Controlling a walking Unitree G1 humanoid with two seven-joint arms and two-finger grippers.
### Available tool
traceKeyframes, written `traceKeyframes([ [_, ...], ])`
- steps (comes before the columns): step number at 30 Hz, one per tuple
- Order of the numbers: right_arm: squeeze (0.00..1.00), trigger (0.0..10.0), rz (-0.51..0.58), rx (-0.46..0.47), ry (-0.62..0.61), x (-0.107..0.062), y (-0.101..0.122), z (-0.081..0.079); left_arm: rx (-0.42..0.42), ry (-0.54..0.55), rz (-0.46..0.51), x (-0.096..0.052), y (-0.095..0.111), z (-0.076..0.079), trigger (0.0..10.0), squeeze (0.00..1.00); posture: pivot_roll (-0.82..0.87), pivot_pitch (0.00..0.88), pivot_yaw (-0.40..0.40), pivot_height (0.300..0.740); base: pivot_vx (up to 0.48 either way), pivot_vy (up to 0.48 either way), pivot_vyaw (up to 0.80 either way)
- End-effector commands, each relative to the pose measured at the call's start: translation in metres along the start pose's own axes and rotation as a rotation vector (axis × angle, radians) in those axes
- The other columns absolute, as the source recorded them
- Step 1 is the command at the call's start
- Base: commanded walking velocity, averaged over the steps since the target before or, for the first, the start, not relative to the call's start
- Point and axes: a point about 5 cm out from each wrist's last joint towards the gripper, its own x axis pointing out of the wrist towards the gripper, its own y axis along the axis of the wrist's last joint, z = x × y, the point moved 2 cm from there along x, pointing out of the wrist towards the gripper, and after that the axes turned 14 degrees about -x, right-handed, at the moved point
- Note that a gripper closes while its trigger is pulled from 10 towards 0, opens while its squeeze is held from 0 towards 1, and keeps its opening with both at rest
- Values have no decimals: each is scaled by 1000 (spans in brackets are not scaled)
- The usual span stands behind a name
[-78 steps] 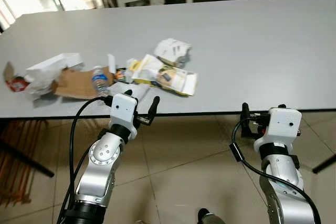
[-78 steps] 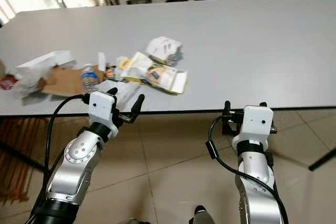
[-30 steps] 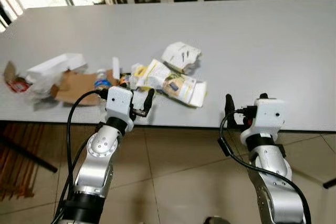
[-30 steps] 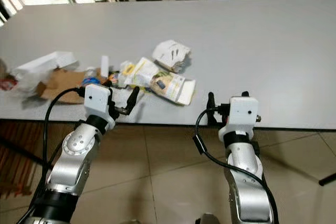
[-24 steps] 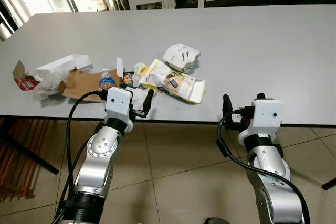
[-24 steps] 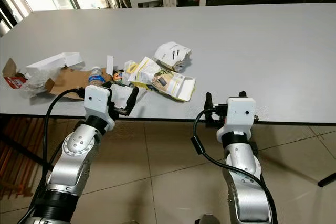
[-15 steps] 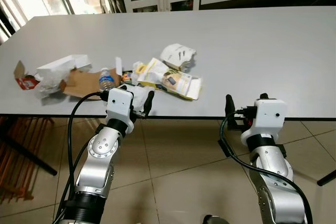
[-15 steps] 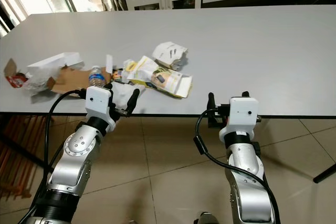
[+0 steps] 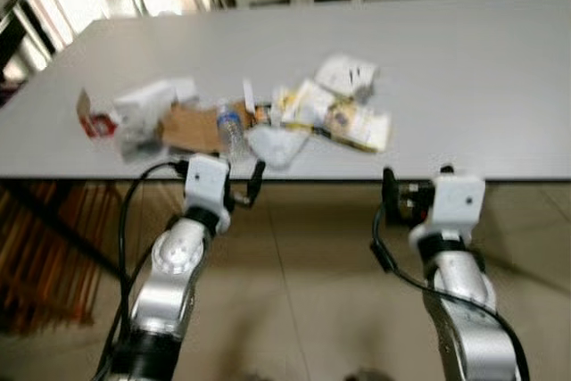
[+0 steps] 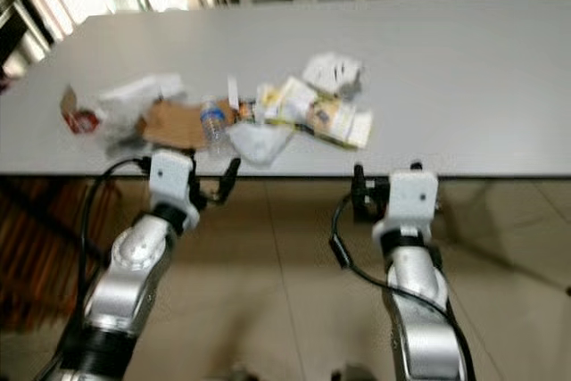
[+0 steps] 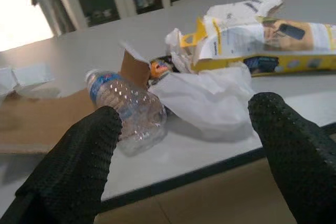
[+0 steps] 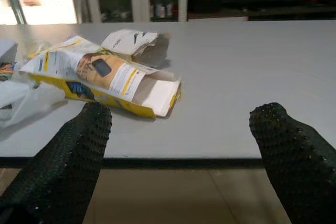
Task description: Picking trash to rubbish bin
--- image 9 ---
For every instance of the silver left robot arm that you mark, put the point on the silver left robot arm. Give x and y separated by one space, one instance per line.
169 283

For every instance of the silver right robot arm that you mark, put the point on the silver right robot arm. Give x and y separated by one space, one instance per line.
464 310

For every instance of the flat brown cardboard piece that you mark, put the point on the flat brown cardboard piece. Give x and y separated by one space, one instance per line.
192 127

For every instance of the clear plastic water bottle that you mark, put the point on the clear plastic water bottle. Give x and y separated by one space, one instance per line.
232 131

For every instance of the crumpled white plastic bag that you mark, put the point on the crumpled white plastic bag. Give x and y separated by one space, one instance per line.
147 104

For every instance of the yellow printed food package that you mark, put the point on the yellow printed food package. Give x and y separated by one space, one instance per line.
357 124

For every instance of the thin white paper strip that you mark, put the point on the thin white paper strip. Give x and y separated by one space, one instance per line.
249 94

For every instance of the white yellow crumpled wrapper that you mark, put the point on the white yellow crumpled wrapper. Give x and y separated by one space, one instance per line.
305 104

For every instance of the small red cardboard box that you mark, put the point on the small red cardboard box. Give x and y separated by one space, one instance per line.
100 122

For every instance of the large grey table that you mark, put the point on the large grey table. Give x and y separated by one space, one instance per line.
464 60

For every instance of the crumpled white paper bag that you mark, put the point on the crumpled white paper bag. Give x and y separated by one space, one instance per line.
343 73

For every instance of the brown wooden slatted rack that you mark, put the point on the brown wooden slatted rack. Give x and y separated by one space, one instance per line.
49 247

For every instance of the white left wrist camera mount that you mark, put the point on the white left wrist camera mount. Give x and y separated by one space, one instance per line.
207 183

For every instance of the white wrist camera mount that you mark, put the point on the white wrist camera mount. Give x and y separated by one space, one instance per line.
458 202
207 183

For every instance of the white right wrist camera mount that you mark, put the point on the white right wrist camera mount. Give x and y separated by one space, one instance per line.
458 202

